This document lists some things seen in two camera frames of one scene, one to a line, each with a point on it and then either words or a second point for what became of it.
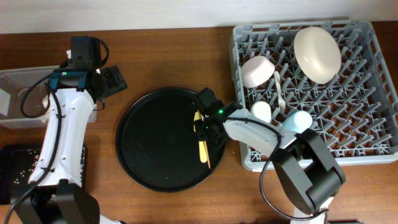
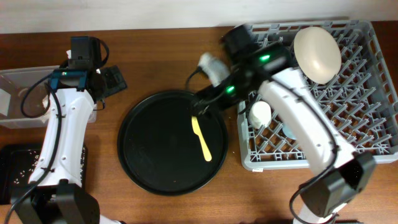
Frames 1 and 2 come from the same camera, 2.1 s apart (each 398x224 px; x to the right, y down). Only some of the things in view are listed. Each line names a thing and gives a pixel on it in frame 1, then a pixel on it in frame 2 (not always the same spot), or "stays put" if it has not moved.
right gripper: (203, 130) -> (203, 101)
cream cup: (262, 110) stays put
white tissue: (45, 101) stays put
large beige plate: (318, 55) stays put
